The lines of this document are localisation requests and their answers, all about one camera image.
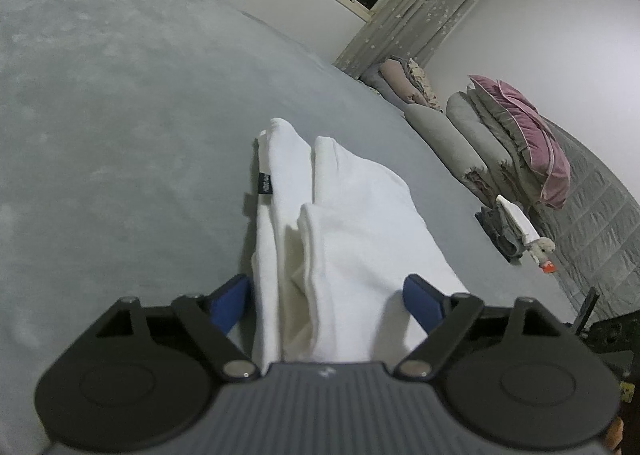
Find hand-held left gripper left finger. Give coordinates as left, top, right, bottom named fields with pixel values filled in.
left=95, top=273, right=261, bottom=381

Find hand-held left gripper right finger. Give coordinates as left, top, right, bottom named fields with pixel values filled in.
left=395, top=273, right=564, bottom=381

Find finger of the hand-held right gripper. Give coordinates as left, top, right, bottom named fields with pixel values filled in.
left=575, top=287, right=600, bottom=334

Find white Winnie the Pooh sweatshirt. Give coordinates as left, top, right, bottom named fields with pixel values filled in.
left=250, top=117, right=471, bottom=366

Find folded grey clothes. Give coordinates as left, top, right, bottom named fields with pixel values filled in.
left=475, top=205, right=527, bottom=262

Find white plush toy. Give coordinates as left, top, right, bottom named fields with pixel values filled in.
left=525, top=236, right=557, bottom=275

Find grey quilted headboard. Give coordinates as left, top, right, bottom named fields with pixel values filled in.
left=530, top=117, right=640, bottom=322

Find stack of folded quilts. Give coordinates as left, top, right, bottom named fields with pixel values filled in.
left=445, top=85, right=546, bottom=208

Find pink quilt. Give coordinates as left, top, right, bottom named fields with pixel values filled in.
left=468, top=75, right=571, bottom=210

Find grey bed blanket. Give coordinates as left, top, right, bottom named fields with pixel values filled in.
left=0, top=0, right=586, bottom=455

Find pink and grey pillows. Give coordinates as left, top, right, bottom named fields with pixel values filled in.
left=378, top=57, right=426, bottom=106

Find lavender grey pillow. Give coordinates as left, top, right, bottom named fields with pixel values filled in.
left=360, top=66, right=401, bottom=108

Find wide beige star curtain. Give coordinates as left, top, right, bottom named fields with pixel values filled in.
left=335, top=0, right=516, bottom=81

